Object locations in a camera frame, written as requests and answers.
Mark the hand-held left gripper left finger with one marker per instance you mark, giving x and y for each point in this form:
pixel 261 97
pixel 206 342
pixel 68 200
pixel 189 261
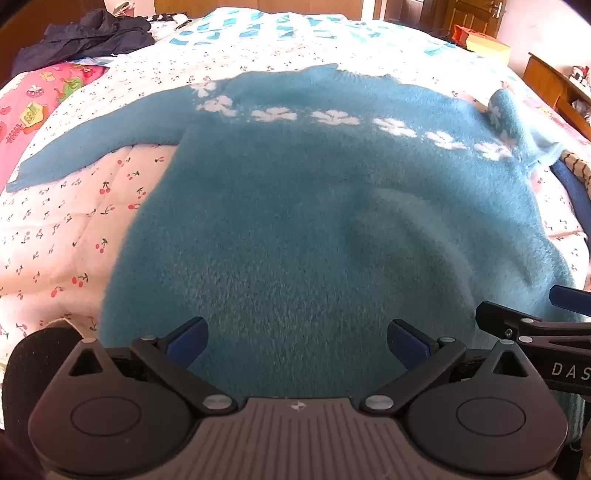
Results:
pixel 187 342

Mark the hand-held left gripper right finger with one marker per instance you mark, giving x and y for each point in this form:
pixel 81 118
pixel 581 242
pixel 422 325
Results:
pixel 406 342

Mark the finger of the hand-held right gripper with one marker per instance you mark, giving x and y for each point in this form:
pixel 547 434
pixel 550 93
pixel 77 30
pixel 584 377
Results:
pixel 570 297
pixel 503 318

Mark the blue sweater with white flowers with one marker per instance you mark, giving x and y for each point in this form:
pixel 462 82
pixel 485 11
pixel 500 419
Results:
pixel 295 221

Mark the blue knit garment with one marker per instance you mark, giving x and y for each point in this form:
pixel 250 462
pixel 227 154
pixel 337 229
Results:
pixel 575 189

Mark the beige striped knit sweater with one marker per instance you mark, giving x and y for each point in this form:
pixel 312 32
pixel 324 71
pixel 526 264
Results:
pixel 581 166

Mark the dark cloth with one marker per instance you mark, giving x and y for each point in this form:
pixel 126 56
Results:
pixel 39 344

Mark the cherry print white quilt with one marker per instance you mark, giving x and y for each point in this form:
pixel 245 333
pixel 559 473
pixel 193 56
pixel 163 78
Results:
pixel 69 230

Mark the wooden side cabinet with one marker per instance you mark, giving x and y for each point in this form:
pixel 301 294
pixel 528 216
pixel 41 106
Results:
pixel 545 78

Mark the yellow box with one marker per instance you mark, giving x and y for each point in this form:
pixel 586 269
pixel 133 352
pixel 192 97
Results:
pixel 489 48

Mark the pink printed cloth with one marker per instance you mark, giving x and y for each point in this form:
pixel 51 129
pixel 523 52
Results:
pixel 27 115

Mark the orange box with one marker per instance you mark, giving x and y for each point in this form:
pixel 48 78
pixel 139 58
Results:
pixel 464 33

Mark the wooden door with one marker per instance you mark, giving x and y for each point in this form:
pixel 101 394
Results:
pixel 466 14

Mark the blue diamond pattern sheet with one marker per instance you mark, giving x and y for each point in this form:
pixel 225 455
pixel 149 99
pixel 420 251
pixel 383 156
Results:
pixel 221 32

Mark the dark blue jacket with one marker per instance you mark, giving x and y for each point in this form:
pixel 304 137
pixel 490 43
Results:
pixel 83 41

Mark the wooden wardrobe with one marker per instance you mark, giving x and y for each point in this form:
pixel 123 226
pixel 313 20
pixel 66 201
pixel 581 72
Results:
pixel 277 4

